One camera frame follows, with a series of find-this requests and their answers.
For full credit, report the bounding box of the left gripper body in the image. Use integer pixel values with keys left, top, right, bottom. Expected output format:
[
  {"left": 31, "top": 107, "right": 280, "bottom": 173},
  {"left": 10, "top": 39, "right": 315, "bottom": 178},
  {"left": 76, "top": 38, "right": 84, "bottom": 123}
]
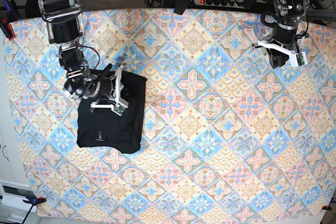
[{"left": 263, "top": 23, "right": 300, "bottom": 51}]

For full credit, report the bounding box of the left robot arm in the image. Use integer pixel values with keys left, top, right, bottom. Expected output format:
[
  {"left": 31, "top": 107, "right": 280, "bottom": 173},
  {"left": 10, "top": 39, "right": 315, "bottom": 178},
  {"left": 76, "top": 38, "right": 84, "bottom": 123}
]
[{"left": 253, "top": 0, "right": 335, "bottom": 69}]

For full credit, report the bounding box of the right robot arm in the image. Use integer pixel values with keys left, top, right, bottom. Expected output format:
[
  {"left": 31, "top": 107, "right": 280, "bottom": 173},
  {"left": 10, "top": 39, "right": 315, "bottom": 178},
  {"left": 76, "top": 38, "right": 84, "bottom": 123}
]
[{"left": 37, "top": 0, "right": 129, "bottom": 116}]

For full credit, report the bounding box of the white power strip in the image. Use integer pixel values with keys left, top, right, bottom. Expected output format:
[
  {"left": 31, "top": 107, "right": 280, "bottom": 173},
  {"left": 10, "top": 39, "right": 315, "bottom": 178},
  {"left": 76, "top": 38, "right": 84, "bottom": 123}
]
[{"left": 194, "top": 0, "right": 243, "bottom": 8}]

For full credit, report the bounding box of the blue clamp upper left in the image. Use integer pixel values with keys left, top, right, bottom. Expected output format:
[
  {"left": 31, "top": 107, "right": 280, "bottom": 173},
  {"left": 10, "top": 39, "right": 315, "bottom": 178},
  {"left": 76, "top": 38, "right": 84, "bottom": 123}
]
[{"left": 1, "top": 0, "right": 17, "bottom": 41}]

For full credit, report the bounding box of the white cabinet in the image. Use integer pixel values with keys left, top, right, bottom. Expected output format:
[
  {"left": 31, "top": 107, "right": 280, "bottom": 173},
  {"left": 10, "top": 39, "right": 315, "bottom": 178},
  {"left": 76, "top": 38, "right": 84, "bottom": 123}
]
[{"left": 0, "top": 32, "right": 40, "bottom": 224}]

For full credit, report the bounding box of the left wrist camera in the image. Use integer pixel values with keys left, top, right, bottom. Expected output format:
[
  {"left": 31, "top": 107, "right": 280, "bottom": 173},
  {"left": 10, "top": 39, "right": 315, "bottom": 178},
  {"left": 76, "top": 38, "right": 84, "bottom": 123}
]
[{"left": 289, "top": 51, "right": 308, "bottom": 67}]

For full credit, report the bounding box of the blue clamp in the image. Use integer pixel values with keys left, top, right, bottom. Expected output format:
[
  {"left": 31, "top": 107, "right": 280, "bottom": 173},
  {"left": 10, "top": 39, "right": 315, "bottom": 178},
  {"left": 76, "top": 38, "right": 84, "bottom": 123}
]
[
  {"left": 1, "top": 0, "right": 17, "bottom": 41},
  {"left": 22, "top": 196, "right": 47, "bottom": 224}
]

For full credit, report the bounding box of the patterned tablecloth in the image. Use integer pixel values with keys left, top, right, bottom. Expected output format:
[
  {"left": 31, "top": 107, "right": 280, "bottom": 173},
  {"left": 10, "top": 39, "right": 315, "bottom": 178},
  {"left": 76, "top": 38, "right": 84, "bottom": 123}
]
[{"left": 4, "top": 8, "right": 335, "bottom": 223}]

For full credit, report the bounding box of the orange clamp lower right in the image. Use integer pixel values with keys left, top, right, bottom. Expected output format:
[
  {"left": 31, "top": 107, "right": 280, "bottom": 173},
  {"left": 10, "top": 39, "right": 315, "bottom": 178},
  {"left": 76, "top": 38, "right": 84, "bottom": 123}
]
[{"left": 321, "top": 205, "right": 332, "bottom": 211}]

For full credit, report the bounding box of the black T-shirt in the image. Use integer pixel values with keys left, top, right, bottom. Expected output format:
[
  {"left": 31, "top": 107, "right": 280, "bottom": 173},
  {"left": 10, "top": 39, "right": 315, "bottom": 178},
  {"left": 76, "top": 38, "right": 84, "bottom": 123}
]
[{"left": 77, "top": 71, "right": 146, "bottom": 154}]

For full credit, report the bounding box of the blue clamp lower left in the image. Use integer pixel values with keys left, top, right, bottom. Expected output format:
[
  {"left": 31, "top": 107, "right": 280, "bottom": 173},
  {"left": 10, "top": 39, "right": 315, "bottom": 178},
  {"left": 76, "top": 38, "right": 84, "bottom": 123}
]
[{"left": 22, "top": 196, "right": 47, "bottom": 224}]

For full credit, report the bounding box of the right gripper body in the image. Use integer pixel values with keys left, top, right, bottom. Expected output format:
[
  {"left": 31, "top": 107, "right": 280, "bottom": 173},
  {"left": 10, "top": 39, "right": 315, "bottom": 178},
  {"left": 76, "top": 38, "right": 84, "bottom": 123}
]
[{"left": 83, "top": 69, "right": 116, "bottom": 102}]

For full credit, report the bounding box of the round black stand base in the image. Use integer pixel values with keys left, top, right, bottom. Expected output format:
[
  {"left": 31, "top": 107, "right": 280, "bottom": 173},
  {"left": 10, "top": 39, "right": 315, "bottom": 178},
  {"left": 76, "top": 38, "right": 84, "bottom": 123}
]
[{"left": 25, "top": 0, "right": 42, "bottom": 18}]

